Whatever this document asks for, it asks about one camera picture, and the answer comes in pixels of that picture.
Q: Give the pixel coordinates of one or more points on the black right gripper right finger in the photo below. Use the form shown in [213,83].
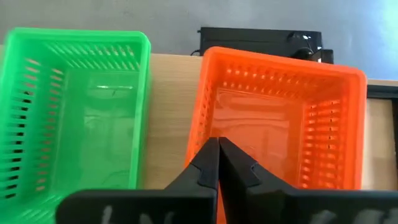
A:
[295,207]

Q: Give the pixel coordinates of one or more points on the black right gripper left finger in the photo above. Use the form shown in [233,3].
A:
[140,205]

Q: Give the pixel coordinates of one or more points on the black rectangular device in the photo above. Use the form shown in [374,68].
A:
[248,40]

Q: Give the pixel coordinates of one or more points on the green plastic basket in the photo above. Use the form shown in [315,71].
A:
[93,124]

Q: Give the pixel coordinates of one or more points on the orange plastic basket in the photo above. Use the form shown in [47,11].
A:
[264,124]

